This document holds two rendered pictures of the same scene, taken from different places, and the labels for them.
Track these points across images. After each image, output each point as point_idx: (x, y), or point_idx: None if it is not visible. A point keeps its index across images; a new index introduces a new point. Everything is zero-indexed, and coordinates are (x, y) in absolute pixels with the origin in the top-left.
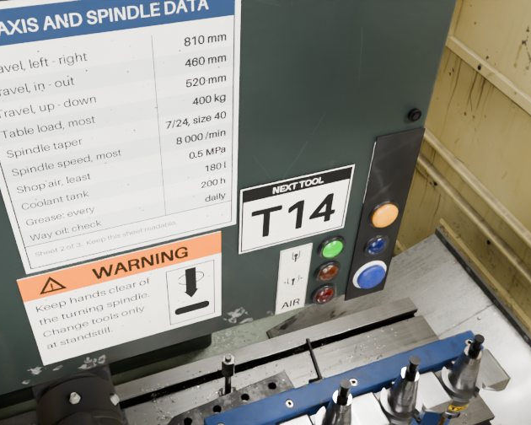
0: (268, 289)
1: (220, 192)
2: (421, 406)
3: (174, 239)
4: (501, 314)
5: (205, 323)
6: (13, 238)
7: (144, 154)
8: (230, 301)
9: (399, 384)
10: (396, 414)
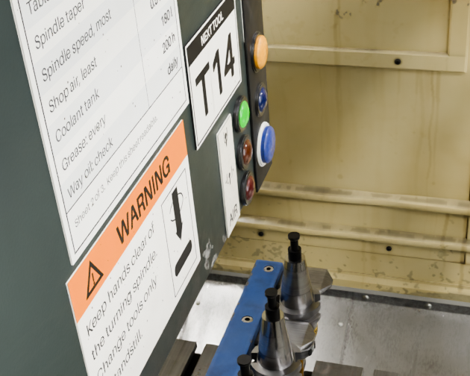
0: (218, 200)
1: (174, 57)
2: (296, 346)
3: (158, 148)
4: (214, 282)
5: (192, 280)
6: (55, 201)
7: (124, 12)
8: (201, 233)
9: (271, 334)
10: (287, 371)
